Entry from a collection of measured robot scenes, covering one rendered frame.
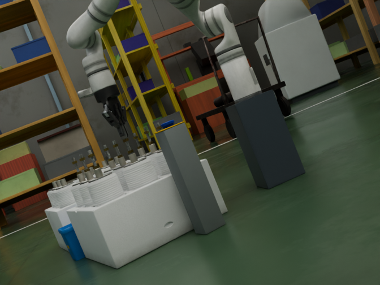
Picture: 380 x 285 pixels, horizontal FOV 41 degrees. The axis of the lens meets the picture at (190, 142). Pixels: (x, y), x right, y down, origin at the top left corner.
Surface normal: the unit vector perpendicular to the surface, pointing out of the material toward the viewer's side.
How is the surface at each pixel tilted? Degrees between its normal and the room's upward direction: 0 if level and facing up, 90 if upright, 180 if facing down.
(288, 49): 90
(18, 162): 90
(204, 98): 90
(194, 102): 90
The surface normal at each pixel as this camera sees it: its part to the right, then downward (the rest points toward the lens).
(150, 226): 0.41, -0.12
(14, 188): 0.22, -0.04
